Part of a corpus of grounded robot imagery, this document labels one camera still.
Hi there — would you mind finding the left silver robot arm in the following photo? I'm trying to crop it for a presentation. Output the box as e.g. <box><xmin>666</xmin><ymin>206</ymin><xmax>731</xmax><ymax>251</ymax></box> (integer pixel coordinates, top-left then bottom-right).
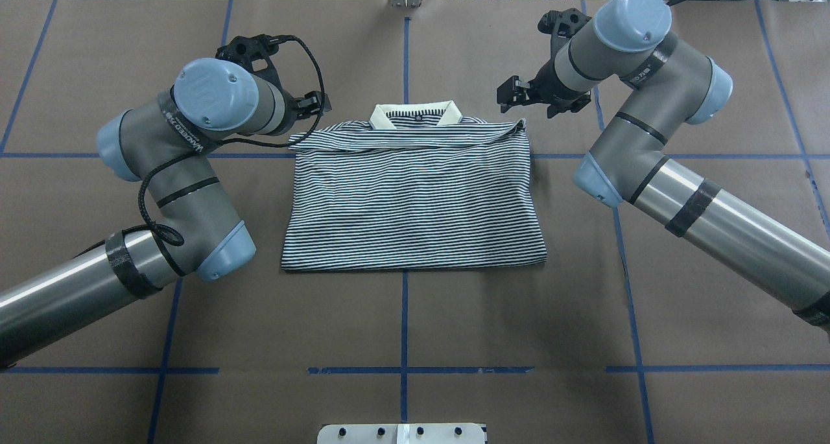
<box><xmin>1</xmin><ymin>58</ymin><xmax>330</xmax><ymax>368</ymax></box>

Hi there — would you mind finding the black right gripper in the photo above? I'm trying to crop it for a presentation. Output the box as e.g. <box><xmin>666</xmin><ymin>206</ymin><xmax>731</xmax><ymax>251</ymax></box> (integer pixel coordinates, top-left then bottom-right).
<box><xmin>496</xmin><ymin>59</ymin><xmax>592</xmax><ymax>119</ymax></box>

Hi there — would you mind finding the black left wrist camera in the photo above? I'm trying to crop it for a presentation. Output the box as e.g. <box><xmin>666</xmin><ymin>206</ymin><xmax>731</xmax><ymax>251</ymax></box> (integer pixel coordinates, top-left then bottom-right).
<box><xmin>215</xmin><ymin>34</ymin><xmax>289</xmax><ymax>88</ymax></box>

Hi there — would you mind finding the blue white striped polo shirt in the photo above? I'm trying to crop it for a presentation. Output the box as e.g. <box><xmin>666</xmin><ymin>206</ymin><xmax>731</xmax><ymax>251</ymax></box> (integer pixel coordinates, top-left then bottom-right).
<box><xmin>281</xmin><ymin>101</ymin><xmax>547</xmax><ymax>272</ymax></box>

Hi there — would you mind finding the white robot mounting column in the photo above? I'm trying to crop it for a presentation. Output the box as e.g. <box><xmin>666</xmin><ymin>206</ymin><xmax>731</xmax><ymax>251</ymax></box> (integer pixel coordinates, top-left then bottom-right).
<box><xmin>316</xmin><ymin>421</ymin><xmax>488</xmax><ymax>443</ymax></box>

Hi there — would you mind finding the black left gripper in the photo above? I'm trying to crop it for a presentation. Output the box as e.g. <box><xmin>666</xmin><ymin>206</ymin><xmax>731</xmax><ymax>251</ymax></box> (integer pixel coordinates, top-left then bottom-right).
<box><xmin>282</xmin><ymin>91</ymin><xmax>324</xmax><ymax>130</ymax></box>

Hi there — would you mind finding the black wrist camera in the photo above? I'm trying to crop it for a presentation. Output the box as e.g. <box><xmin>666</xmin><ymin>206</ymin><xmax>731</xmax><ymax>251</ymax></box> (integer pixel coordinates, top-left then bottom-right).
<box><xmin>215</xmin><ymin>34</ymin><xmax>289</xmax><ymax>88</ymax></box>
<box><xmin>537</xmin><ymin>8</ymin><xmax>592</xmax><ymax>60</ymax></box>

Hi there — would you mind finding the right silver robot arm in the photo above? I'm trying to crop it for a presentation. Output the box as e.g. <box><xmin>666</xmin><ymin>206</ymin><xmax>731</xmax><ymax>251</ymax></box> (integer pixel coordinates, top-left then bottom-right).
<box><xmin>496</xmin><ymin>0</ymin><xmax>829</xmax><ymax>331</ymax></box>

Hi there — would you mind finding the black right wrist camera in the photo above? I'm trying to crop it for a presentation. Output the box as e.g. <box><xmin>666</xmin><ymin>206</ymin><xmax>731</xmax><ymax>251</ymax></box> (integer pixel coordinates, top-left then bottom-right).
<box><xmin>537</xmin><ymin>8</ymin><xmax>592</xmax><ymax>60</ymax></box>

